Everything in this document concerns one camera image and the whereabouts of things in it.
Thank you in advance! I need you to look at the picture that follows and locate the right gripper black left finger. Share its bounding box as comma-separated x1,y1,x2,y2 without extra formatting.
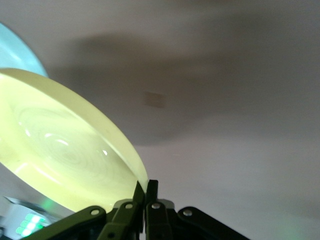
32,180,146,240

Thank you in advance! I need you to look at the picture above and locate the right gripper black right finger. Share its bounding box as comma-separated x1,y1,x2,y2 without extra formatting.
144,178,249,240

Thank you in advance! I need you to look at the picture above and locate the yellow round plate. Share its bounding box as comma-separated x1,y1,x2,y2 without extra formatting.
0,67,149,214

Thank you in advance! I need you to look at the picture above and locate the pale green round plate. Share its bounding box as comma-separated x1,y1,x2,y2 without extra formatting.
0,22,50,79

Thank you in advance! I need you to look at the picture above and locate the small brown tape patch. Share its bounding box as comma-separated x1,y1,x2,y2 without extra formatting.
144,91,167,109

